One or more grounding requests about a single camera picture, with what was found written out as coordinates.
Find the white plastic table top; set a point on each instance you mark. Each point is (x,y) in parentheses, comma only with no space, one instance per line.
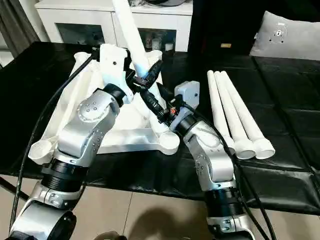
(135,140)

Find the white plastic table leg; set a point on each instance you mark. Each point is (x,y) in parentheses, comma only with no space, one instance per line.
(244,110)
(231,110)
(219,110)
(129,30)

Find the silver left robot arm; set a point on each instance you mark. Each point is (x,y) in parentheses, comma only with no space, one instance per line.
(85,130)

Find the black gear on cabinet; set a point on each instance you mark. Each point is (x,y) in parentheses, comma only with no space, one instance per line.
(165,2)

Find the black cabinet with yellow label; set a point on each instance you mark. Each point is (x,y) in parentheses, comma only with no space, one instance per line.
(220,25)

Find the white glass-door cabinet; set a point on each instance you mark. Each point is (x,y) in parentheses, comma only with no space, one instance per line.
(75,12)

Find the black table mat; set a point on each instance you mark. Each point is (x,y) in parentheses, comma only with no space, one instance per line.
(290,100)

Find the grey curtain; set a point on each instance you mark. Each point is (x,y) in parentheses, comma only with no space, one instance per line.
(15,25)

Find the grey cushion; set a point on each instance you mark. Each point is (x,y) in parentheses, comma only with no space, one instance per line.
(290,37)

